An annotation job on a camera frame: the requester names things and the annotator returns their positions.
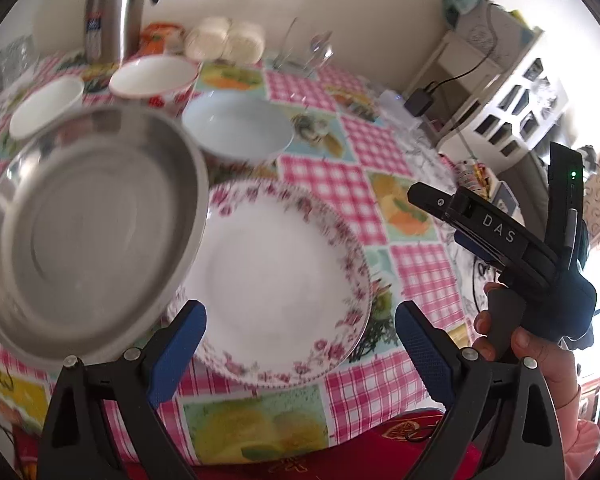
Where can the colourful snack packets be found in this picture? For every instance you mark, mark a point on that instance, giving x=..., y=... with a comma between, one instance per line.
x=475, y=177

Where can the light blue bowl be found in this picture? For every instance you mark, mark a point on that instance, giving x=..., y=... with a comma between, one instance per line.
x=235, y=125

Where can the bag of white buns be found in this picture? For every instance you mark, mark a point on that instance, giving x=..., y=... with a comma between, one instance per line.
x=220, y=40

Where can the white bowl with red pattern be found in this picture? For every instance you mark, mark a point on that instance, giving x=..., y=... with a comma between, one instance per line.
x=150, y=75

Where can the clear drinking glass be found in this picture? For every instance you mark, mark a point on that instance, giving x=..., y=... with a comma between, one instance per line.
x=15, y=52

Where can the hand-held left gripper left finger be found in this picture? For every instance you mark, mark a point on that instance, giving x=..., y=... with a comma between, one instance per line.
x=177, y=355

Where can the orange snack packet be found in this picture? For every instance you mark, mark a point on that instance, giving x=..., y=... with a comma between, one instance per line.
x=157, y=37

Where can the person's right hand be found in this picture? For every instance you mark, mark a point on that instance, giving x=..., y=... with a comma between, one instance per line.
x=550, y=375

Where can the white cubby shelf unit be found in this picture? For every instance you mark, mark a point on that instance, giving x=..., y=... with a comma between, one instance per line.
x=455, y=65

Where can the floral rimmed white plate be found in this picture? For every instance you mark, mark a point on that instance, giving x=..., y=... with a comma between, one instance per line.
x=280, y=285

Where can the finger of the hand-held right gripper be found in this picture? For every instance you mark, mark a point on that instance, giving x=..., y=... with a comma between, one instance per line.
x=430, y=200
x=475, y=247

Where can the black power adapter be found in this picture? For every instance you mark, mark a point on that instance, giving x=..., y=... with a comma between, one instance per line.
x=417, y=102

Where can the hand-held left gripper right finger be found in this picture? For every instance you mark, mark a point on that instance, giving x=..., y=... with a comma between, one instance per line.
x=422, y=345

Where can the stainless steel thermos jug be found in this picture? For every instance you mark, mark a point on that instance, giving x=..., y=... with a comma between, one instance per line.
x=112, y=15

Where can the small white bowl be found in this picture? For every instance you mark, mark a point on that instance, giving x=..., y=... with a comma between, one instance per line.
x=42, y=105

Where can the teal cloth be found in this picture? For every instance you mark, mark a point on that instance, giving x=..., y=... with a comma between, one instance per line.
x=462, y=5

